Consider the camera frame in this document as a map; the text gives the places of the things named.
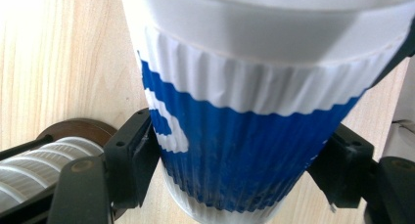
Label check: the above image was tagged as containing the stack of white paper cups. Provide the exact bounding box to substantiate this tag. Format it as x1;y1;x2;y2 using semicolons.
0;136;106;215

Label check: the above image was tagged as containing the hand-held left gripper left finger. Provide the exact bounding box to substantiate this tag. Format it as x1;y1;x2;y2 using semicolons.
103;108;162;210

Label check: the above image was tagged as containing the dark brown cup holder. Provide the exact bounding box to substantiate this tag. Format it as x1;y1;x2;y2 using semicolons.
0;117;131;224

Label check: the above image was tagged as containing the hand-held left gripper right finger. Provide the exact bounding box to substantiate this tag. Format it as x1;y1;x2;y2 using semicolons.
306;122;376;209

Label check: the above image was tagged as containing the blue and white paper cup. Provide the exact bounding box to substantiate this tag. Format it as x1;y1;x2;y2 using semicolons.
120;0;415;224

